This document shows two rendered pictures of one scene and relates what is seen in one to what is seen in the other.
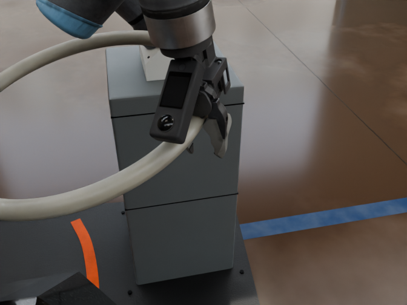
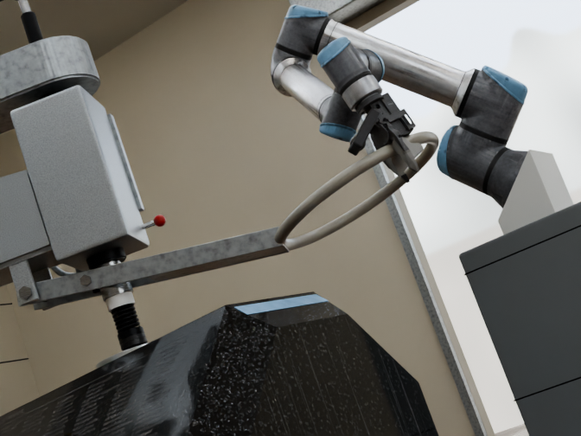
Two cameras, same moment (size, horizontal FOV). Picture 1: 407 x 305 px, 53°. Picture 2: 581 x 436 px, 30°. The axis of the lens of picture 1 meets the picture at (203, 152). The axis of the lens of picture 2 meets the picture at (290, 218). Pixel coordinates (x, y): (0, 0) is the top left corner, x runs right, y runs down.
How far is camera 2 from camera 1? 225 cm
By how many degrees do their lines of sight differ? 61
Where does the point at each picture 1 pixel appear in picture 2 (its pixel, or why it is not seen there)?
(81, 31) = (337, 131)
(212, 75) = (387, 116)
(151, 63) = (502, 217)
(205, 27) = (364, 87)
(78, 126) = not seen: outside the picture
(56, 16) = (323, 128)
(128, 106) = (476, 257)
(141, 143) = (502, 298)
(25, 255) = not seen: outside the picture
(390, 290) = not seen: outside the picture
